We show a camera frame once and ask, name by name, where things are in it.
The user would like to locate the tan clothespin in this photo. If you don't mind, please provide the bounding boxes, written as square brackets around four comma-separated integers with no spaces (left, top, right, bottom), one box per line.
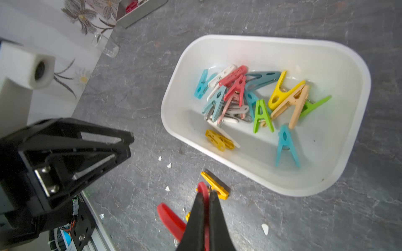
[270,84,310,129]

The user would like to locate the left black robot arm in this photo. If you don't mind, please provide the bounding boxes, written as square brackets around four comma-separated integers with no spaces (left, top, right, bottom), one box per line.
[1,118,135,251]

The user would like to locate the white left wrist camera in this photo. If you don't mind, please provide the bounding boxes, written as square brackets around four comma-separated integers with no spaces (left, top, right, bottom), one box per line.
[1,40,55,137]

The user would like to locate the clear glass cup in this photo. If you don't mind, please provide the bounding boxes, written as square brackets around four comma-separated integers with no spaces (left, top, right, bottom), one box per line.
[92,33,120,58]

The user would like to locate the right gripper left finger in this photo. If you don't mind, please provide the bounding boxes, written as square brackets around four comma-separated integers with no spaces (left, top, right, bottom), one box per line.
[176,193,205,251]

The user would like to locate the yellow clothespin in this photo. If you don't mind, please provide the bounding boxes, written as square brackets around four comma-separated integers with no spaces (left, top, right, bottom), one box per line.
[201,171,229,200]
[205,130,234,152]
[268,71,306,111]

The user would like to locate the metal tray with tools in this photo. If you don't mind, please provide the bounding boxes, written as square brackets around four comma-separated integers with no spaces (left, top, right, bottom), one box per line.
[116,0,167,28]

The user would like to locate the green clothespin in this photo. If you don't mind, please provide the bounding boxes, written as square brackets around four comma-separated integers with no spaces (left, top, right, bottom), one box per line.
[253,99,274,133]
[299,96,331,118]

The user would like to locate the red clothespin pile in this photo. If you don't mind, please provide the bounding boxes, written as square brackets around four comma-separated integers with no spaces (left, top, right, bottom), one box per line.
[219,65,248,88]

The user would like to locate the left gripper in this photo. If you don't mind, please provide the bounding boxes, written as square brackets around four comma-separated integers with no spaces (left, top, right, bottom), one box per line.
[1,118,134,248]

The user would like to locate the white clothespin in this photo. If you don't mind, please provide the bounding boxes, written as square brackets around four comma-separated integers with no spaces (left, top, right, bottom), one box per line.
[207,64,237,101]
[207,119,240,148]

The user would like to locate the muted teal clothespin bottom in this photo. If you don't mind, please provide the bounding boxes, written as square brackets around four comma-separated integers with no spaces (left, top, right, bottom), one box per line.
[202,86,228,122]

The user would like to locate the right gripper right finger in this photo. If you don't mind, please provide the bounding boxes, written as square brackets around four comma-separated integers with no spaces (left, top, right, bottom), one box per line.
[209,191,236,251]

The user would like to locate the white clothespin bottom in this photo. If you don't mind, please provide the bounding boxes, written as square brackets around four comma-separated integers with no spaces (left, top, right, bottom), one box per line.
[207,119,240,148]

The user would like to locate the pink clothespin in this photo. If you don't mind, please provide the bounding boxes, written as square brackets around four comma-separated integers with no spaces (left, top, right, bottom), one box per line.
[217,95,233,127]

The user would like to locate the white storage box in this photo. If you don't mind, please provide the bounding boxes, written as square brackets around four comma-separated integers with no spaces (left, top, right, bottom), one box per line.
[161,35,372,197]

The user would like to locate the dark teal clothespin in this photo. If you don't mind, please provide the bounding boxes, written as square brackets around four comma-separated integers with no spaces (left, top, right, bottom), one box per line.
[245,71,281,92]

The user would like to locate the grey clothespin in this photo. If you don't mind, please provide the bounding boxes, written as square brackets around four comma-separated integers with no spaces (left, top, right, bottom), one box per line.
[225,105,253,123]

